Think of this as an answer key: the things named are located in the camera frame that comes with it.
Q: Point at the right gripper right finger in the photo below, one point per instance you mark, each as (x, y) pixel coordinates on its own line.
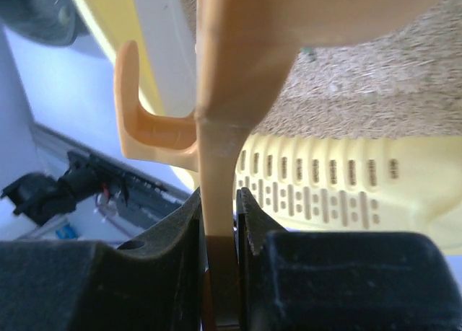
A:
(295, 280)

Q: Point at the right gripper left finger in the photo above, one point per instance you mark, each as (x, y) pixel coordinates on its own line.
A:
(152, 282)

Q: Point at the yellow litter box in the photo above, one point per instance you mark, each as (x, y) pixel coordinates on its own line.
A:
(407, 184)

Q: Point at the orange litter scoop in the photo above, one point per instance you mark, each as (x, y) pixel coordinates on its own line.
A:
(244, 52)

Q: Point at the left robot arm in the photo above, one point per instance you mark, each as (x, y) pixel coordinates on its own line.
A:
(39, 197)

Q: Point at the beige litter pellets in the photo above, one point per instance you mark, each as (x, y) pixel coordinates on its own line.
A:
(407, 83)

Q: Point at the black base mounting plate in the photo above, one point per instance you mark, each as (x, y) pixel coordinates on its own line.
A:
(139, 199)

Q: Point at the dark grey plastic tray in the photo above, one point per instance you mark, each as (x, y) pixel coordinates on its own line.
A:
(48, 22)

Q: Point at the aluminium frame rail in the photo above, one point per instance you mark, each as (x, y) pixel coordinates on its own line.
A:
(94, 217)

